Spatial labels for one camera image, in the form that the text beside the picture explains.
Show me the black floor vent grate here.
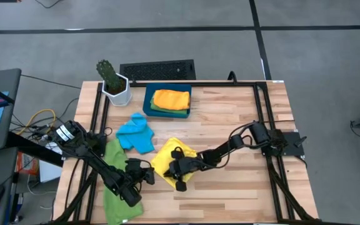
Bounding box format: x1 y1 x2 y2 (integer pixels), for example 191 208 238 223
119 59 197 81

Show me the yellow cable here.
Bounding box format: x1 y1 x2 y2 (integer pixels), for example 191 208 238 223
16 108 57 136

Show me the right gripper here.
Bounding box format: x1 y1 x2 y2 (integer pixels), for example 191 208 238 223
166 146 206 193

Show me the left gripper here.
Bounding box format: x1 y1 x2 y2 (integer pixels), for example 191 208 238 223
126 167 156 190

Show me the orange cardboard box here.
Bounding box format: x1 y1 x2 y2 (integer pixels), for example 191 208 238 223
17 152 40 176

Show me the white box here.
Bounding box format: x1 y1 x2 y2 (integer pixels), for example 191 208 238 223
38 140 64 183

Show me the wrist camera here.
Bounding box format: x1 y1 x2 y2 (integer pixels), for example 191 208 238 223
184 157 203 172
126 157 144 171

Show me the black cable loop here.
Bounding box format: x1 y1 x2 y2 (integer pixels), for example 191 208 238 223
227 71 239 86

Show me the yellow microfiber towel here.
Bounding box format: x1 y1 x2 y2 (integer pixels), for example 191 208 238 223
150 136 199 191

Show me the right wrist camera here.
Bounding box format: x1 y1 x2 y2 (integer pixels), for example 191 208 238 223
184 157 203 172

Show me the orange microfiber towel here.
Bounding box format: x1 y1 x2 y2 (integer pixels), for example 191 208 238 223
152 89 191 111

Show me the blue microfiber towel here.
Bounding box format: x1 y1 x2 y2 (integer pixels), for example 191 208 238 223
116 112 155 155

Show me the teal plastic bin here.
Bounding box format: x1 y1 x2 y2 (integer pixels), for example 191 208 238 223
142 82 193 119

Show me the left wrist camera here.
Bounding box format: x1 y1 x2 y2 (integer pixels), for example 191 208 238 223
126 157 144 171

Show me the white hexagonal planter pot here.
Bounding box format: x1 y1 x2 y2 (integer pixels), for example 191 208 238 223
101 73 133 108

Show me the green cactus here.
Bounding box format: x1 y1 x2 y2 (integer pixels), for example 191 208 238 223
96 59 126 94

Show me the black aluminium table frame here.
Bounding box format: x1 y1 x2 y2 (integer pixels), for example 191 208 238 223
53 80 323 225

